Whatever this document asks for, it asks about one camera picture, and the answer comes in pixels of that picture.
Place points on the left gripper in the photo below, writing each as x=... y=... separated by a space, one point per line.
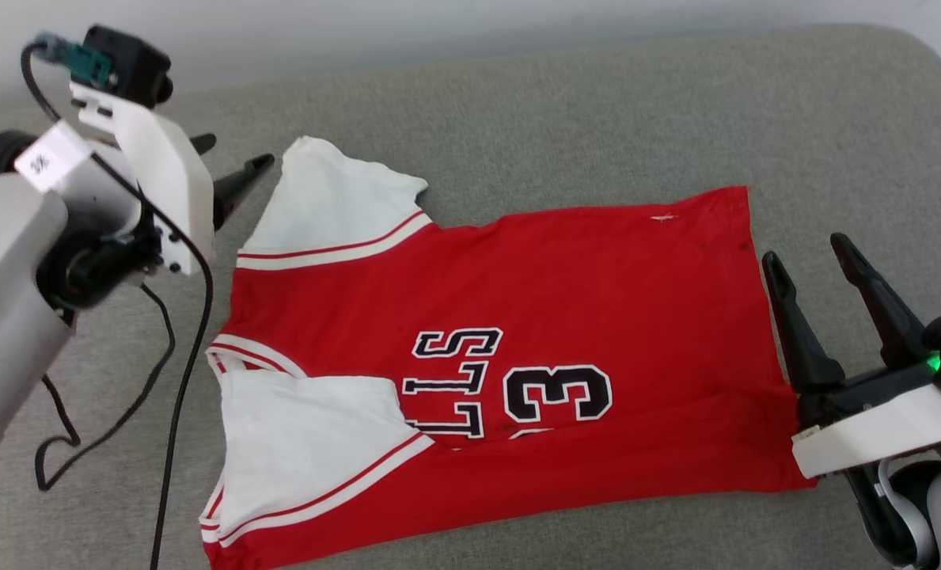
x=90 y=265

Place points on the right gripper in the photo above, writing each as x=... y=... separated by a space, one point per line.
x=858 y=392

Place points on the red and white jersey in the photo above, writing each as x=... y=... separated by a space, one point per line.
x=517 y=317

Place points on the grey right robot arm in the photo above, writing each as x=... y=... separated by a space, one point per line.
x=937 y=514

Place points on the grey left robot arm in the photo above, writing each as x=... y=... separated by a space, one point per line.
x=3 y=277

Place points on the grey fabric sofa cushion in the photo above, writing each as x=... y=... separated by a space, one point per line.
x=597 y=119

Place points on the white left camera bracket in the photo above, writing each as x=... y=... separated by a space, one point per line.
x=161 y=174

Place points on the white camera bracket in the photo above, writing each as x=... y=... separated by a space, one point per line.
x=874 y=435
x=161 y=174

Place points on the white right camera bracket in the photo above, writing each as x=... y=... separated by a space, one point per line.
x=874 y=435

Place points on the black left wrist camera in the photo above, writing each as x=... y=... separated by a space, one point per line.
x=130 y=63

